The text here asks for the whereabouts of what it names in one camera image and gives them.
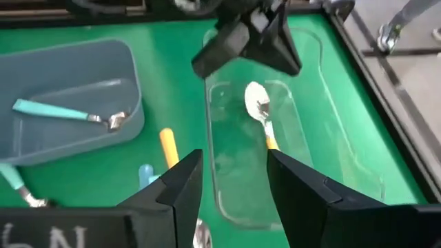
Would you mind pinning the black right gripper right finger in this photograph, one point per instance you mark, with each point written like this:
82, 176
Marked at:
320, 213

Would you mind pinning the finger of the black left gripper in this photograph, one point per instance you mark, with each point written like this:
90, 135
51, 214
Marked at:
275, 51
220, 48

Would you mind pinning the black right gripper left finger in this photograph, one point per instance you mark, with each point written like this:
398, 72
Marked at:
172, 213

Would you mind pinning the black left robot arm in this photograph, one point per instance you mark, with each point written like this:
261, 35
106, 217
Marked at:
200, 5

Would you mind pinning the green table mat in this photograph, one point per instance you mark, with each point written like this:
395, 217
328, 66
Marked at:
172, 69

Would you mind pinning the clear plastic bin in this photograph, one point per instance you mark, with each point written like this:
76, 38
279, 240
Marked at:
241, 172

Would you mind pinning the person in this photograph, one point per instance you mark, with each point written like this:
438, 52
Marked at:
389, 34

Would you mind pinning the grey-blue plastic bin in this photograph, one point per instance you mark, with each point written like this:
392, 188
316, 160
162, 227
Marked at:
69, 69

